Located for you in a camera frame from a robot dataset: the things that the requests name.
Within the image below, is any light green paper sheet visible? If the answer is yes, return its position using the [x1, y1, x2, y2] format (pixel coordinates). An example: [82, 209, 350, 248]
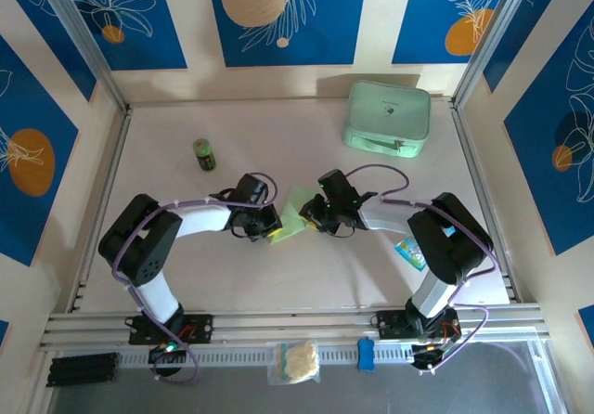
[267, 185, 316, 249]

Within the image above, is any colourful blue snack packet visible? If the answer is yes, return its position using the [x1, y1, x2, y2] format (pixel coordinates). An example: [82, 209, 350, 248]
[393, 235, 428, 272]

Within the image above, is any green bottle with dark label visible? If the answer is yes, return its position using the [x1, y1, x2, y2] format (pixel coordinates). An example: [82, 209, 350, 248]
[192, 137, 218, 173]

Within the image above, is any mint green zip pouch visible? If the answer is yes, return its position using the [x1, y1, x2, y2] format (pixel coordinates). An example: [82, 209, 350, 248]
[342, 80, 432, 159]

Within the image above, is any clear bag with yellow contents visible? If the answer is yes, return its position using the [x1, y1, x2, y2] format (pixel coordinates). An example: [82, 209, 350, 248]
[266, 339, 322, 386]

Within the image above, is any small blue clip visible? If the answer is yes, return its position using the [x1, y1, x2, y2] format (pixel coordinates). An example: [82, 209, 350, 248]
[356, 337, 376, 369]

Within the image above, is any grey metal panel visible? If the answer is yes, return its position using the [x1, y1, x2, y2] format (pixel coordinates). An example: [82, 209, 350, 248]
[44, 339, 570, 414]

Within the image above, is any black ribbed block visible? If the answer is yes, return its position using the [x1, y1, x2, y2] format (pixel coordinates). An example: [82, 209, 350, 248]
[47, 351, 120, 389]

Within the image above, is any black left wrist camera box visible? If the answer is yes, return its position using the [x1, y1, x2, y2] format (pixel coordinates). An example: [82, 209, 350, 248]
[233, 172, 271, 209]

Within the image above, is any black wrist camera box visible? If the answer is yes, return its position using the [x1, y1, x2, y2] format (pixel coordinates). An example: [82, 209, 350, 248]
[233, 172, 271, 209]
[317, 169, 361, 209]

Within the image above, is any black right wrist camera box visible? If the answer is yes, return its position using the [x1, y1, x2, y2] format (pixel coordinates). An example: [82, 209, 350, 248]
[317, 169, 361, 209]

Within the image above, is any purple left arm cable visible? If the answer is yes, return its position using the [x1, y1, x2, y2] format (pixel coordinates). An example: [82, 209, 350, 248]
[113, 171, 279, 385]

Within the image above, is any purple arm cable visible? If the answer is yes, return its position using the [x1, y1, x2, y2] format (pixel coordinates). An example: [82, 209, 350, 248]
[347, 163, 501, 373]
[113, 171, 279, 385]

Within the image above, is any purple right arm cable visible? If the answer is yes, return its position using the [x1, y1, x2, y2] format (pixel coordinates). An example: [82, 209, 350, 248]
[347, 163, 501, 373]

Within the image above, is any aluminium cross rail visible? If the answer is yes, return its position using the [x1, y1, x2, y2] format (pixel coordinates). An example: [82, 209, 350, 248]
[39, 303, 551, 354]

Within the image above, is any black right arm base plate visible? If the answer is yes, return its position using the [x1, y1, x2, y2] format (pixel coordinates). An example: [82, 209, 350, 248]
[376, 309, 461, 374]

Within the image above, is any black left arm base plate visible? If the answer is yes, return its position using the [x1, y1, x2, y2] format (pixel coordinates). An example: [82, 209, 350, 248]
[127, 314, 214, 378]

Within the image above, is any grey slotted cable duct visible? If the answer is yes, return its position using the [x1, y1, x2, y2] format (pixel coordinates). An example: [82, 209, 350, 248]
[115, 342, 419, 369]

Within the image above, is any aluminium side rail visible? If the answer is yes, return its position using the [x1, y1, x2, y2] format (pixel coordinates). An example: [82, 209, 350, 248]
[448, 97, 524, 304]
[68, 102, 135, 314]

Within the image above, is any blue floral wall poster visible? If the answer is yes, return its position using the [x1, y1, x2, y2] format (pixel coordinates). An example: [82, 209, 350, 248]
[0, 32, 81, 267]
[392, 0, 516, 66]
[503, 0, 594, 257]
[205, 0, 370, 68]
[59, 0, 189, 71]

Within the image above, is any aluminium upright post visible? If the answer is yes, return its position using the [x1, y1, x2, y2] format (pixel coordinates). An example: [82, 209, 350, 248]
[452, 0, 545, 109]
[34, 0, 130, 111]

